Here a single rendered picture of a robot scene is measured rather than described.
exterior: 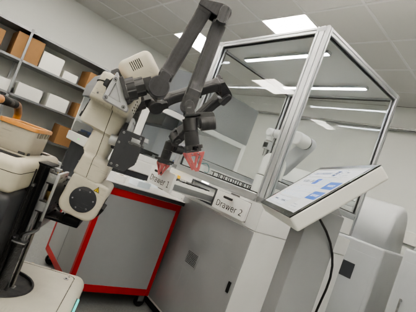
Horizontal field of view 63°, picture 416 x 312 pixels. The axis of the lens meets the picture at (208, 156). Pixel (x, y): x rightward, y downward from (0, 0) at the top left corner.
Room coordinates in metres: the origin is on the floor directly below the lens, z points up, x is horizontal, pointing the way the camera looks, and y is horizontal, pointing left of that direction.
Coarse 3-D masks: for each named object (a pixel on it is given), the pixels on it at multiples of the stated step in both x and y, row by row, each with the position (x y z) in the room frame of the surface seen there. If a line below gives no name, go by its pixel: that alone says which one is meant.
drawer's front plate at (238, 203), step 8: (224, 192) 2.04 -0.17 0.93; (216, 200) 2.08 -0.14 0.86; (224, 200) 2.02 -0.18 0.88; (240, 200) 1.92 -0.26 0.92; (216, 208) 2.06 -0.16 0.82; (224, 208) 2.00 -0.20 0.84; (232, 208) 1.95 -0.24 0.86; (240, 208) 1.90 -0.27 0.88; (248, 208) 1.87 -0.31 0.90; (232, 216) 1.93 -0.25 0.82
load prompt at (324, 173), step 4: (320, 172) 1.38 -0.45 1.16; (324, 172) 1.33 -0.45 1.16; (328, 172) 1.29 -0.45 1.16; (332, 172) 1.24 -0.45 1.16; (336, 172) 1.21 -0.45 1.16; (340, 172) 1.17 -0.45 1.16; (344, 172) 1.14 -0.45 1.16; (312, 176) 1.39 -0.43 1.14; (316, 176) 1.33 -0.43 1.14; (320, 176) 1.29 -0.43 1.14; (324, 176) 1.25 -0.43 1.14; (328, 176) 1.21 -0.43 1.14; (332, 176) 1.17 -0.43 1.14; (336, 176) 1.14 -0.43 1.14
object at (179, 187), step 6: (174, 186) 1.96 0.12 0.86; (180, 186) 1.98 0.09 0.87; (186, 186) 2.01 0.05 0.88; (192, 186) 2.03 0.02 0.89; (180, 192) 1.99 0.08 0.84; (186, 192) 2.02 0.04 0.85; (192, 192) 2.04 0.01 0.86; (198, 192) 2.07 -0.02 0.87; (204, 192) 2.10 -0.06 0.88; (210, 192) 2.20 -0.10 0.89; (198, 198) 2.08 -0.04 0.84; (204, 198) 2.10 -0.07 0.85; (210, 198) 2.13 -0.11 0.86
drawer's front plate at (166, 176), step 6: (156, 168) 2.11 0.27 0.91; (150, 174) 2.15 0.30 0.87; (156, 174) 2.09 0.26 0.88; (162, 174) 2.04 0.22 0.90; (168, 174) 1.98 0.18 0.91; (174, 174) 1.94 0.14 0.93; (150, 180) 2.12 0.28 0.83; (168, 180) 1.96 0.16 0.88; (174, 180) 1.93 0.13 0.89; (162, 186) 2.00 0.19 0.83; (168, 186) 1.95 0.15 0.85; (168, 192) 1.93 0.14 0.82
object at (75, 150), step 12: (180, 72) 2.85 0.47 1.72; (180, 84) 2.88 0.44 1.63; (168, 108) 2.86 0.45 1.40; (144, 120) 2.77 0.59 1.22; (180, 120) 2.96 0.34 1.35; (72, 132) 4.04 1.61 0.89; (72, 144) 4.14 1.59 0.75; (84, 144) 3.58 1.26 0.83; (72, 156) 4.00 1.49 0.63; (144, 156) 2.84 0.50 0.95; (72, 168) 3.86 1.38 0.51; (132, 168) 2.80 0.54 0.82; (144, 168) 2.86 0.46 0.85; (168, 168) 2.99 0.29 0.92; (144, 180) 2.91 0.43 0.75
